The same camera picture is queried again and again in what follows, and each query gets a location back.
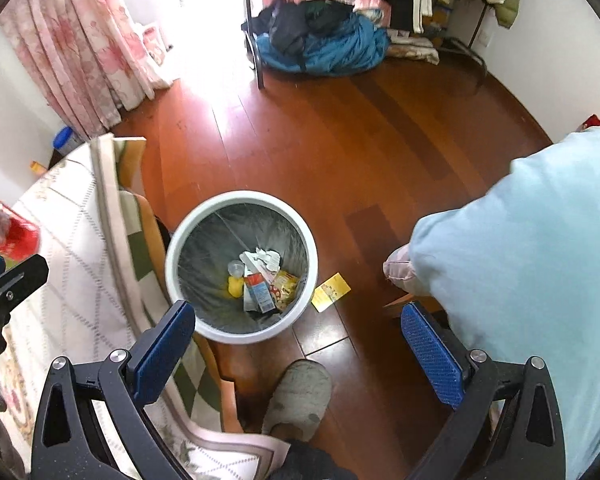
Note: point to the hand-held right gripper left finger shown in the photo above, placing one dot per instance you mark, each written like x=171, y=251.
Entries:
x=162, y=355

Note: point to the white round trash bin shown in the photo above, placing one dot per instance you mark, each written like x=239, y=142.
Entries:
x=205, y=245

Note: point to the orange bottle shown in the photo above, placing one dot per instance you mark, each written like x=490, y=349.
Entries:
x=37, y=166

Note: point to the small red item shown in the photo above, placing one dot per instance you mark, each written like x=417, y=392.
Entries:
x=593, y=122

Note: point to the pink quilt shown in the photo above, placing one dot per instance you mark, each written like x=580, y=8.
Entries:
x=399, y=270

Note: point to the light blue blanket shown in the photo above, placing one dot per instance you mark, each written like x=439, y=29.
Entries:
x=520, y=270

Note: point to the grey slipper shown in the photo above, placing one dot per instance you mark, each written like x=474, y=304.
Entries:
x=297, y=400

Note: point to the pink patterned bag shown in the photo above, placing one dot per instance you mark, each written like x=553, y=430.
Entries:
x=154, y=40

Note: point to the blue and black clothes pile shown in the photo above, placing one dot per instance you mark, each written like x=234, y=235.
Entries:
x=325, y=45

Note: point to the small clear plastic cup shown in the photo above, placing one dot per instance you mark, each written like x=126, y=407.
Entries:
x=235, y=268

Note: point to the black clothes rack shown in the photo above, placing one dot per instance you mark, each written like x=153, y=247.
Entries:
x=254, y=50

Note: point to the jar with blue lid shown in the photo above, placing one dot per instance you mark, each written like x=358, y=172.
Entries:
x=67, y=139

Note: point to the blue and red carton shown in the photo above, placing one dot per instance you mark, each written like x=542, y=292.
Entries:
x=258, y=295

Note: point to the yellow box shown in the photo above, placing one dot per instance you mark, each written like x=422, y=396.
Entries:
x=331, y=291

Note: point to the patterned cloth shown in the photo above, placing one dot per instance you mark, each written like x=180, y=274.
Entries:
x=415, y=53

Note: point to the white wall socket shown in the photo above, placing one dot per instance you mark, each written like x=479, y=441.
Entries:
x=483, y=38

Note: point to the green checkered cloth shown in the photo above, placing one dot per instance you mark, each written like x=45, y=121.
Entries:
x=139, y=255

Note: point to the red soda can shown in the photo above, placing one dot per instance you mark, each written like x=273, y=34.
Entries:
x=14, y=234

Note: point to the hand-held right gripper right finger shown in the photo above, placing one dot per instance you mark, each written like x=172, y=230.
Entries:
x=432, y=355

